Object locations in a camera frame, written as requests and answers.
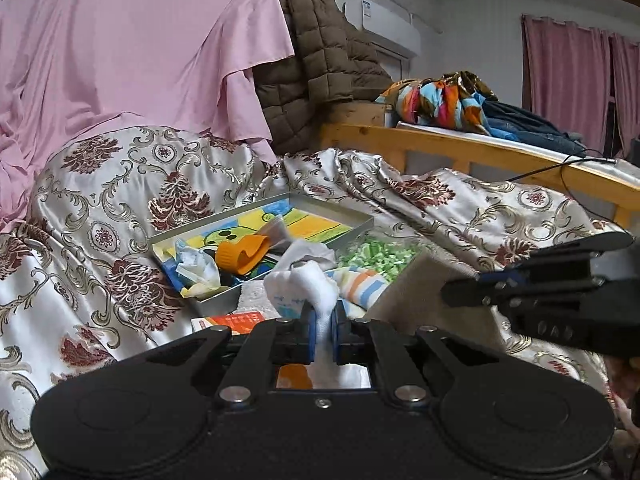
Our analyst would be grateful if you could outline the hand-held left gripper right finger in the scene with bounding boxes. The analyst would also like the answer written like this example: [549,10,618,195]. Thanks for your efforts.
[332,300,507,409]

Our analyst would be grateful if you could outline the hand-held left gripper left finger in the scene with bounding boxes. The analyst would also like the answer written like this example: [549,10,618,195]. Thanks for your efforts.
[135,305,317,409]

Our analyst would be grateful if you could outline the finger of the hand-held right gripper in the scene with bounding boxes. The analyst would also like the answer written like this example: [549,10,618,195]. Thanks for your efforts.
[477,232,635,287]
[442,277,591,309]

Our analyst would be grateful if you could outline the white sock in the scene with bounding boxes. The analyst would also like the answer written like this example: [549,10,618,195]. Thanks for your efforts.
[264,259,371,391]

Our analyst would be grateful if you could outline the white towel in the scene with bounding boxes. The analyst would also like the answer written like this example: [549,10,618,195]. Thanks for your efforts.
[235,281,280,320]

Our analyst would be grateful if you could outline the grey cloth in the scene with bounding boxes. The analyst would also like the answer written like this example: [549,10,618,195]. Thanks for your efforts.
[252,217,338,273]

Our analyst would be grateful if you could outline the cartoon print tin tray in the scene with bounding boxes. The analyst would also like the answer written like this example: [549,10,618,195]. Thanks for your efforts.
[148,191,376,316]

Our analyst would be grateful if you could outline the white plastic wrapper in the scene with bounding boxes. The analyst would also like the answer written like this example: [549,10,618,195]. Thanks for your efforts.
[172,242,223,298]

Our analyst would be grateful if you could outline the beige cloth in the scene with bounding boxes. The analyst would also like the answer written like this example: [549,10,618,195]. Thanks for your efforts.
[365,250,511,356]

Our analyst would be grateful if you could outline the striped cloth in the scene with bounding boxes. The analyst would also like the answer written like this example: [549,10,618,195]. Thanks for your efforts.
[327,266,396,311]

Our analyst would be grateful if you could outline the orange card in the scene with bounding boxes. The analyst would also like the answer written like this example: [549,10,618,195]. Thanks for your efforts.
[191,311,268,337]

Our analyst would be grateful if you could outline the green shredded paper bag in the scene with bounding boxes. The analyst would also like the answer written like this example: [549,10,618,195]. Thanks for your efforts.
[337,234,426,286]

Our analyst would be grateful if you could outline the dark blue jeans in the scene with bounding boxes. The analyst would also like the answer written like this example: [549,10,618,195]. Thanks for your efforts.
[482,100,588,156]

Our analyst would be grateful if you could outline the colourful patterned cloth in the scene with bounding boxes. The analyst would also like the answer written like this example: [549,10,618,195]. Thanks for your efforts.
[376,71,498,135]

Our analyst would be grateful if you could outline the pink curtain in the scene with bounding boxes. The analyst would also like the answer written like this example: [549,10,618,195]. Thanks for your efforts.
[521,14,613,153]
[610,32,640,156]

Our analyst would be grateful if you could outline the floral satin blanket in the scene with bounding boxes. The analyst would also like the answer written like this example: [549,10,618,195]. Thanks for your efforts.
[0,125,640,480]

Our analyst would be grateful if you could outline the brown quilted jacket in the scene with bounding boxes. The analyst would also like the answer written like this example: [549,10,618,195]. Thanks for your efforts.
[252,0,393,153]

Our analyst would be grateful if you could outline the white air conditioner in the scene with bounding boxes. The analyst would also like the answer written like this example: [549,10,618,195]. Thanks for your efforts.
[342,0,422,58]

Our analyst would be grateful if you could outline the pink bed sheet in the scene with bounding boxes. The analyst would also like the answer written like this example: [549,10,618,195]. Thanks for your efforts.
[0,0,296,233]

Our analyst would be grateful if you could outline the black cable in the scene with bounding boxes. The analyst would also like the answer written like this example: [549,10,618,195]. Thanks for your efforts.
[505,150,618,223]

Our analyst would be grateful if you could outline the wooden bed frame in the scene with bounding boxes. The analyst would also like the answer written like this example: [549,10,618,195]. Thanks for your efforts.
[320,102,640,228]

